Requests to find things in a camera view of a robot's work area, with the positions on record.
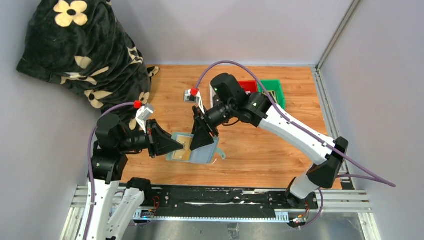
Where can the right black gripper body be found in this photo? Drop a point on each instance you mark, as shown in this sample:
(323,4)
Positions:
(205,122)

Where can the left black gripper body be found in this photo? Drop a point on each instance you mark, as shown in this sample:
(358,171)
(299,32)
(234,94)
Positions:
(151,139)

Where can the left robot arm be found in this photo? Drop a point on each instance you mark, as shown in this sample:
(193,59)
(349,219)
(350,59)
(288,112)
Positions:
(108,159)

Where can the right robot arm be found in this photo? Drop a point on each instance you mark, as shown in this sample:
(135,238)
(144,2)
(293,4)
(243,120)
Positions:
(261,111)

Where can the white plastic bin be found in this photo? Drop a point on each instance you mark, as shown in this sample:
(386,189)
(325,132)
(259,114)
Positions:
(214,98)

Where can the red plastic bin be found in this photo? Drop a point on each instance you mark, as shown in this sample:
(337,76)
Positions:
(249,86)

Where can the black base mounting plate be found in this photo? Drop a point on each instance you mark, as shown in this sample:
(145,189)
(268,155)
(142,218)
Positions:
(217,202)

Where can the green plastic bin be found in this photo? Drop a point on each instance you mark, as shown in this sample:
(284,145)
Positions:
(274,87)

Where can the black floral blanket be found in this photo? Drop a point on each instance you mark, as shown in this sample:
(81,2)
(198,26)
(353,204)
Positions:
(81,46)

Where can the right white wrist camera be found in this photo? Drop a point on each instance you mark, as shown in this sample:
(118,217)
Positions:
(193,95)

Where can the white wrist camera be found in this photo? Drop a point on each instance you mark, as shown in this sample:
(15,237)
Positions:
(144,112)
(193,95)

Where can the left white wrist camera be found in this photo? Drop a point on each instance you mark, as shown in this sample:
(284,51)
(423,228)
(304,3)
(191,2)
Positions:
(144,112)

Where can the aluminium frame rail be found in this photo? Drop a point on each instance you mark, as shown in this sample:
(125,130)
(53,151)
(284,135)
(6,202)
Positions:
(342,215)

